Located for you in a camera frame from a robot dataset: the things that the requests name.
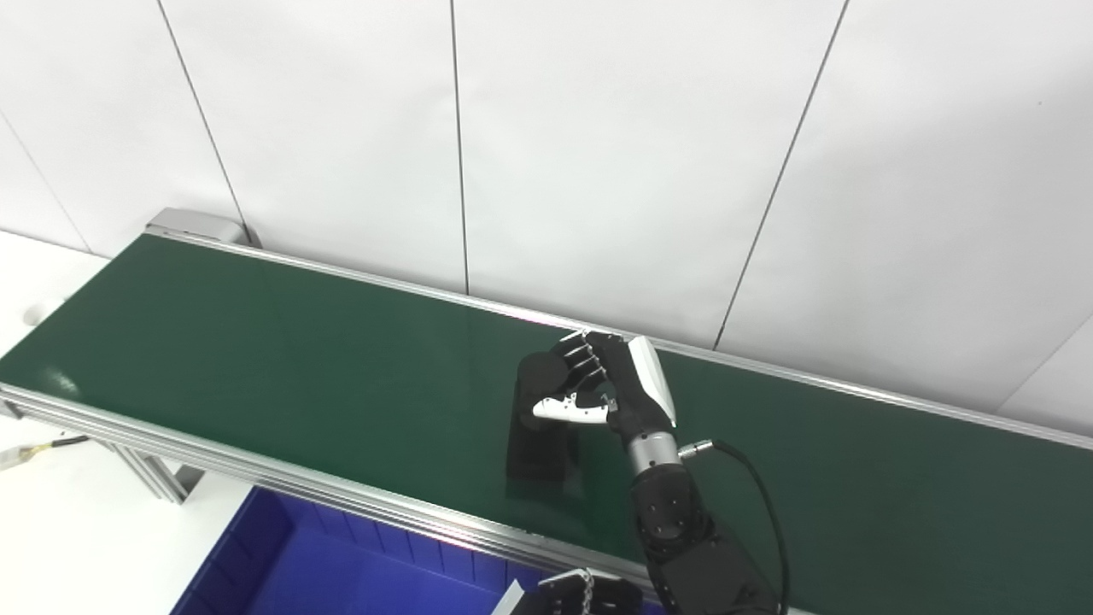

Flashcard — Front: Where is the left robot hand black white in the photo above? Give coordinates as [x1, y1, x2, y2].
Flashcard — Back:
[491, 568, 644, 615]

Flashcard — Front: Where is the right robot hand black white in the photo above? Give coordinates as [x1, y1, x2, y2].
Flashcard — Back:
[533, 331, 681, 443]

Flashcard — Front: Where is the black cylinder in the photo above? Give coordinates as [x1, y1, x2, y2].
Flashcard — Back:
[506, 350, 587, 484]

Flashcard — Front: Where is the blue plastic bin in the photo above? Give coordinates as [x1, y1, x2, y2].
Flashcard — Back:
[171, 485, 547, 615]

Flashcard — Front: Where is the aluminium conveyor leg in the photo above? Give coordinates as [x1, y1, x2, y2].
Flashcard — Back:
[104, 442, 207, 507]

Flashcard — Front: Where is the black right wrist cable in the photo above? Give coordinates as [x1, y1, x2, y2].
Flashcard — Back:
[678, 438, 792, 615]

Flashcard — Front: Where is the green conveyor belt aluminium frame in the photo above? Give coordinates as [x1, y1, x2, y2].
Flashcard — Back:
[0, 229, 1093, 615]

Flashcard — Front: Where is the cable with white connector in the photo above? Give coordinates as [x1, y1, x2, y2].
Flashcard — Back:
[0, 435, 91, 472]

